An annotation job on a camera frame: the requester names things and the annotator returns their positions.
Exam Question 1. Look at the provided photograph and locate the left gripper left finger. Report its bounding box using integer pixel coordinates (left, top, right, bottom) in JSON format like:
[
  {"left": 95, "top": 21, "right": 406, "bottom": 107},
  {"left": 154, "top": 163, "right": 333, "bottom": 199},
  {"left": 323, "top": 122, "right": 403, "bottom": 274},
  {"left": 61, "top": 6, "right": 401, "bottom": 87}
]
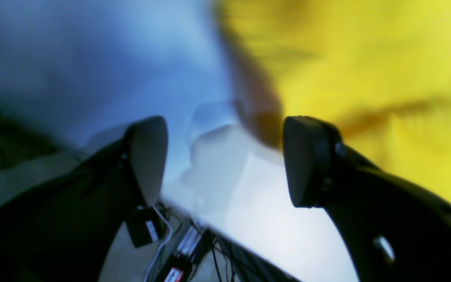
[{"left": 0, "top": 116, "right": 168, "bottom": 282}]

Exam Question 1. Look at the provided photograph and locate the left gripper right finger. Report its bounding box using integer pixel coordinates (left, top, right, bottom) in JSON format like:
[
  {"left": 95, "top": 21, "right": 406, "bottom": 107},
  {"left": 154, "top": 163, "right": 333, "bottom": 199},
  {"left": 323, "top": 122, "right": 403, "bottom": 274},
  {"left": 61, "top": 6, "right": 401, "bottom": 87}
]
[{"left": 283, "top": 116, "right": 451, "bottom": 282}]

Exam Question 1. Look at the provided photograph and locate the orange yellow t-shirt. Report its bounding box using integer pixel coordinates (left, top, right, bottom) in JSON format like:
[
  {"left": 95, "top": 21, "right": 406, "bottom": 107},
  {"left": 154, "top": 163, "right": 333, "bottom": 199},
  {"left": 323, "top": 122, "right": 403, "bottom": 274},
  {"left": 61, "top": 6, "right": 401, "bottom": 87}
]
[{"left": 217, "top": 0, "right": 451, "bottom": 203}]

